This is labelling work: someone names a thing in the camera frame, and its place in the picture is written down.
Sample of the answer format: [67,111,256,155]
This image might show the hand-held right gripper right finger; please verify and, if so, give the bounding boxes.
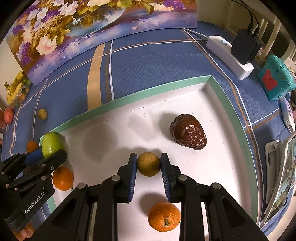
[160,153,269,241]

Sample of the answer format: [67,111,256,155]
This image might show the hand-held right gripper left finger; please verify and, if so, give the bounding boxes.
[35,153,137,241]

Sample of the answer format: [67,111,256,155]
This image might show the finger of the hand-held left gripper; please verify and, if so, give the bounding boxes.
[0,148,43,179]
[6,149,68,193]

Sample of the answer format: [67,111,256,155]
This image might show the orange mandarin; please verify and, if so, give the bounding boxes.
[52,166,74,191]
[148,202,181,232]
[26,141,39,153]

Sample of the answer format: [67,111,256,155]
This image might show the green mango fruit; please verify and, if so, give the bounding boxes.
[42,132,63,159]

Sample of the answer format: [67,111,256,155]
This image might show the white tray with green rim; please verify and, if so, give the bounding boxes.
[39,75,265,241]

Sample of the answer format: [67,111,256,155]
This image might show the person's left hand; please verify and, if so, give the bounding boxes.
[13,221,35,240]

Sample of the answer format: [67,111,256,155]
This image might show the red apple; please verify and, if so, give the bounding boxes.
[3,108,15,124]

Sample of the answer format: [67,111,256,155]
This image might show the clear plastic fruit bowl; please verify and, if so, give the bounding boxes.
[10,79,33,107]

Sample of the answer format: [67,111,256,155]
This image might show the yellow banana bunch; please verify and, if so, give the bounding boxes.
[3,71,26,105]

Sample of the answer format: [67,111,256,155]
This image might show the white phone stand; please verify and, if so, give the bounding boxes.
[265,140,287,204]

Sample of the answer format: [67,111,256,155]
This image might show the smartphone with lit screen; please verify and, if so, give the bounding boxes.
[264,132,296,224]

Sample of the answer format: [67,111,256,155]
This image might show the floral canvas painting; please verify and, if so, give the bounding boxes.
[5,0,198,86]

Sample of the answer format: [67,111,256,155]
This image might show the white lilac plastic device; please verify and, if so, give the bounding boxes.
[279,97,295,133]

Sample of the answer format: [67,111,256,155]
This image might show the white power strip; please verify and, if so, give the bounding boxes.
[206,35,254,80]

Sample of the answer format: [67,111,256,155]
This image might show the teal toy box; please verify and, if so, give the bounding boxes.
[257,54,296,101]

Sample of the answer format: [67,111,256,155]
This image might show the black charger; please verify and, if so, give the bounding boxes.
[231,29,263,65]

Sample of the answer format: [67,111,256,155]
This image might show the white power cable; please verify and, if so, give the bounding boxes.
[183,28,208,40]

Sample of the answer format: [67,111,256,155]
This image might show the black charger cables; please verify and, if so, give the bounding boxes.
[231,0,260,33]

